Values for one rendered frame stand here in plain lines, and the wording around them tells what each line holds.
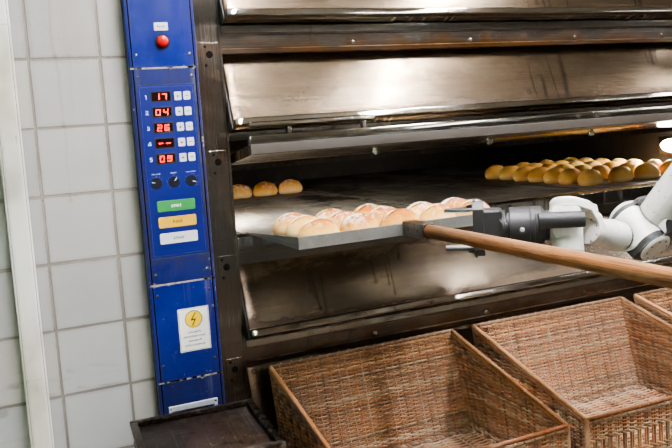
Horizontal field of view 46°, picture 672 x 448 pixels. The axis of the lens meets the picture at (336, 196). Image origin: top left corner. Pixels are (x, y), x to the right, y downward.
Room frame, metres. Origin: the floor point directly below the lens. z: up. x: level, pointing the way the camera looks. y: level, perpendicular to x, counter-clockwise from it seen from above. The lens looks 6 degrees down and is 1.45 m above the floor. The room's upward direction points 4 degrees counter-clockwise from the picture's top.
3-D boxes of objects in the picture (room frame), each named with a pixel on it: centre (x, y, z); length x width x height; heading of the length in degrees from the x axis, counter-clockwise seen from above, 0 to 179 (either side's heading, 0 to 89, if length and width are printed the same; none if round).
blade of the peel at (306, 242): (1.95, -0.09, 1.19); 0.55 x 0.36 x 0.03; 115
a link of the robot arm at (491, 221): (1.70, -0.36, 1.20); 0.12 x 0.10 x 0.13; 80
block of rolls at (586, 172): (2.93, -0.92, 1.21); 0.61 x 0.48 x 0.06; 24
